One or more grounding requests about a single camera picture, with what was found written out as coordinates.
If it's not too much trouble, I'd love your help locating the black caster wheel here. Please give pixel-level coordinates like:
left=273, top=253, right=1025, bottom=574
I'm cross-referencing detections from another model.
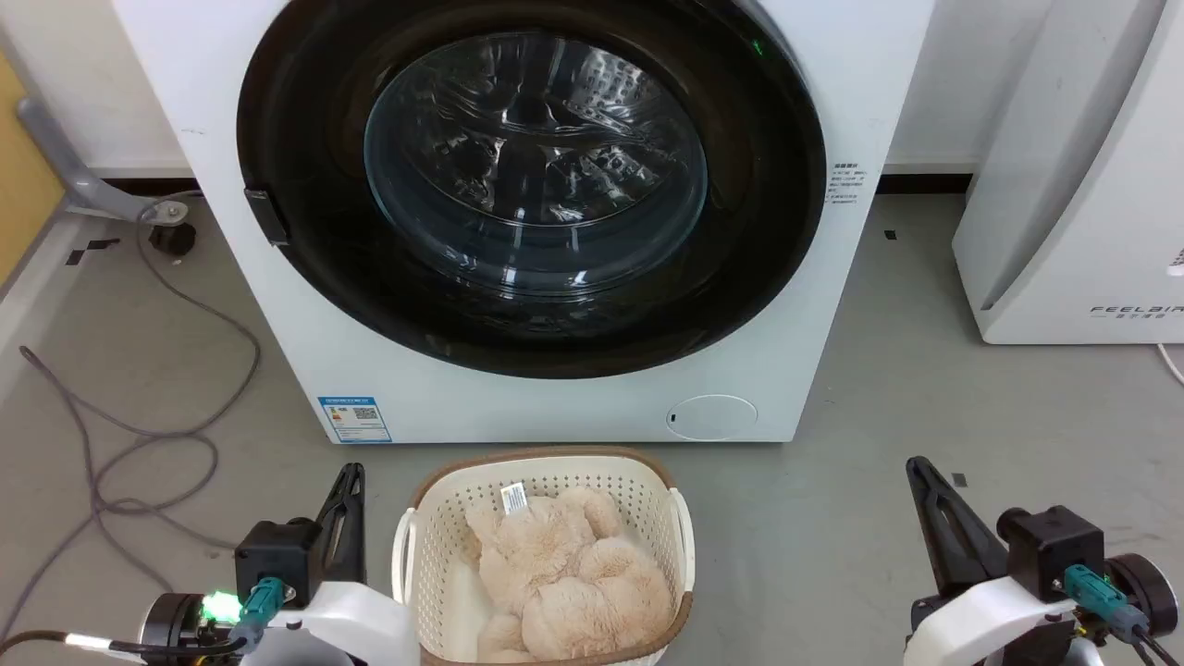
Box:
left=148, top=222, right=197, bottom=258

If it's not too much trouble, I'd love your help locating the grey metal stand leg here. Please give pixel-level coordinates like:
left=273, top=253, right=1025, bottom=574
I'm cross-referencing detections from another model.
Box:
left=17, top=97, right=191, bottom=223

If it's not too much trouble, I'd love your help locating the grey floor cable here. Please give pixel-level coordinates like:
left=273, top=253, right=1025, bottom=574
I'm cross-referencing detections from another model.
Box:
left=0, top=190, right=263, bottom=648

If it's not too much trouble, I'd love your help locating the small printed warning sticker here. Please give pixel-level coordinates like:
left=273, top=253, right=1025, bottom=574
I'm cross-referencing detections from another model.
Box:
left=830, top=159, right=870, bottom=206

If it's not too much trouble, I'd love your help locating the beige plush teddy toy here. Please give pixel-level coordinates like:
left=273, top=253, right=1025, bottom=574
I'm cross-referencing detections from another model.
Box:
left=462, top=487, right=674, bottom=665

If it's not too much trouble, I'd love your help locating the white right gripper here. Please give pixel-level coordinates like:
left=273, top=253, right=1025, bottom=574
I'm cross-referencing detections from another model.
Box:
left=903, top=457, right=1179, bottom=666

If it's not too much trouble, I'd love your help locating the black door handle latch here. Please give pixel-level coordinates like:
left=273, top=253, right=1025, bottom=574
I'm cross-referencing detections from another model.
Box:
left=243, top=188, right=290, bottom=247

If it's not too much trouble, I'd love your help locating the oval white filter cover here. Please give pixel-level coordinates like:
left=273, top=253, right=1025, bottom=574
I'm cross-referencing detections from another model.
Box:
left=666, top=395, right=759, bottom=441

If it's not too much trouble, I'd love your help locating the white front-load washing machine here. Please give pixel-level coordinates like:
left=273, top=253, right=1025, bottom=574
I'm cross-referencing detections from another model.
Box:
left=111, top=0, right=935, bottom=445

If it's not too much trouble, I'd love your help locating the domed glass door window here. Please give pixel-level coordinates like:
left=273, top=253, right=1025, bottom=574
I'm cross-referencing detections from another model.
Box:
left=364, top=32, right=709, bottom=297

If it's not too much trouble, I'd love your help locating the white air purifier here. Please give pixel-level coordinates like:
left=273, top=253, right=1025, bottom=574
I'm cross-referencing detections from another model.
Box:
left=953, top=0, right=1184, bottom=345

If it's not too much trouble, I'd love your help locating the cream perforated laundry basket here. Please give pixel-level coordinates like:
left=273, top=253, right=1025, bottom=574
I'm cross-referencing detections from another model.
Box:
left=390, top=447, right=695, bottom=666

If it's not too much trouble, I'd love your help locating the blue energy label sticker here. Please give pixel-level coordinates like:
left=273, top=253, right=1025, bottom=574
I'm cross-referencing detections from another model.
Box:
left=317, top=396, right=392, bottom=443

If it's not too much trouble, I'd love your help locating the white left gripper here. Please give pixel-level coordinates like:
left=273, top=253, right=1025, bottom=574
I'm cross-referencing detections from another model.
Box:
left=139, top=462, right=420, bottom=666

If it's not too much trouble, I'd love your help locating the yellow wooden panel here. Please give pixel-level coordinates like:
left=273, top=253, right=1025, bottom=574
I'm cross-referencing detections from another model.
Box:
left=0, top=55, right=66, bottom=288

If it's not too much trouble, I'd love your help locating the black round washer door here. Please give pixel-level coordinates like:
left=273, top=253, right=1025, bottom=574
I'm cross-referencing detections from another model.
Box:
left=236, top=0, right=827, bottom=378

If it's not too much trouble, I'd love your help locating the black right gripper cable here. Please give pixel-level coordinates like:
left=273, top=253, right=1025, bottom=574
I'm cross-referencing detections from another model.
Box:
left=1062, top=564, right=1184, bottom=666

